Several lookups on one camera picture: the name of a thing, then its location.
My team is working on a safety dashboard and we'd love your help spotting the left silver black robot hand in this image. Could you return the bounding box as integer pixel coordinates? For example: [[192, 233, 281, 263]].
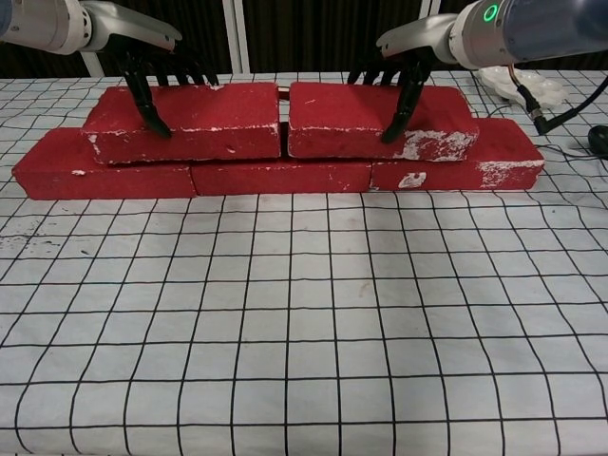
[[97, 2, 220, 140]]

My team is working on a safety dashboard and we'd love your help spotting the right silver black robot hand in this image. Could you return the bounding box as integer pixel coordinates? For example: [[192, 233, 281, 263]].
[[347, 12, 458, 145]]

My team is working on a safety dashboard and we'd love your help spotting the red brick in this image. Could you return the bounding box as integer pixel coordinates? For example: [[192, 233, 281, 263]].
[[369, 118, 545, 192], [287, 80, 480, 162], [13, 126, 199, 200], [81, 81, 281, 166], [189, 159, 372, 197]]

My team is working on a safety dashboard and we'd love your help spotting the white flower paint palette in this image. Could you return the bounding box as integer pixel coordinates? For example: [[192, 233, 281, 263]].
[[477, 66, 569, 106]]

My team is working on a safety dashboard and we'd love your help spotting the black computer mouse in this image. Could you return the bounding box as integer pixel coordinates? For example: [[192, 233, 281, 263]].
[[587, 127, 608, 154]]

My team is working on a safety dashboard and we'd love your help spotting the checkered light blue tablecloth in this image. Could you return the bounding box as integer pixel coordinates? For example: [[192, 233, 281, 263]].
[[0, 70, 608, 456]]

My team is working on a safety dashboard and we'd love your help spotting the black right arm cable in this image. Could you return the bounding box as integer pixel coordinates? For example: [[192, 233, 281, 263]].
[[515, 73, 608, 139]]

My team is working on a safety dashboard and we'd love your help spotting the thin black mouse cable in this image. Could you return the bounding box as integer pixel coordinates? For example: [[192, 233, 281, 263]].
[[467, 70, 593, 158]]

